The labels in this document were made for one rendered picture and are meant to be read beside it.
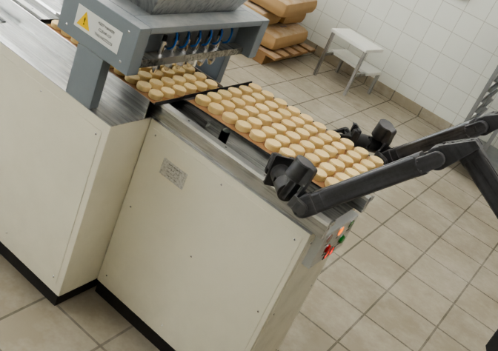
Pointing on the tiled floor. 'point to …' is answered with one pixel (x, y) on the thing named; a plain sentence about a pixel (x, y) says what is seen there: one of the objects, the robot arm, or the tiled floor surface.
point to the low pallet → (263, 56)
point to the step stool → (353, 56)
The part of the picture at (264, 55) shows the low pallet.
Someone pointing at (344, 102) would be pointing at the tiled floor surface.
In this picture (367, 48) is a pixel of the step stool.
